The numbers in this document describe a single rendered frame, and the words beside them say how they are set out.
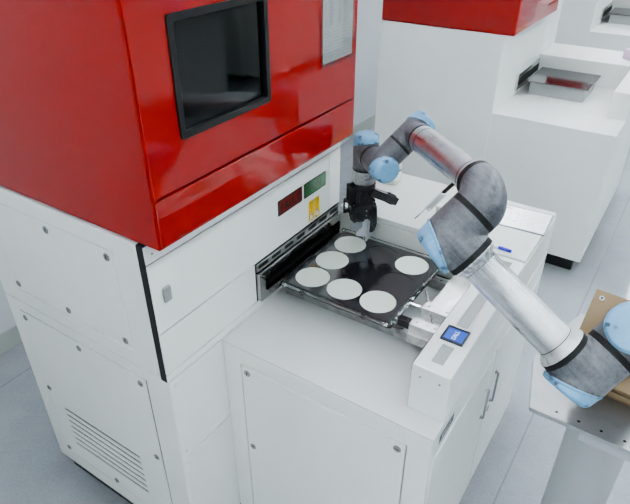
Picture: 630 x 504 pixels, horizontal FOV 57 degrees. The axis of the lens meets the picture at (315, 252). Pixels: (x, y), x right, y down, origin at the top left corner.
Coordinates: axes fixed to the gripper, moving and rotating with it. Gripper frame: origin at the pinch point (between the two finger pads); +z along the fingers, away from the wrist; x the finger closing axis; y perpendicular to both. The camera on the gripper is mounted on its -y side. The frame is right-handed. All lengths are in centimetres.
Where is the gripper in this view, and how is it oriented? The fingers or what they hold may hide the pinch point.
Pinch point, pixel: (367, 236)
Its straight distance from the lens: 189.2
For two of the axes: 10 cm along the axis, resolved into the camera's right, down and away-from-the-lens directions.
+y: -9.1, 2.3, -3.5
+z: 0.0, 8.4, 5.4
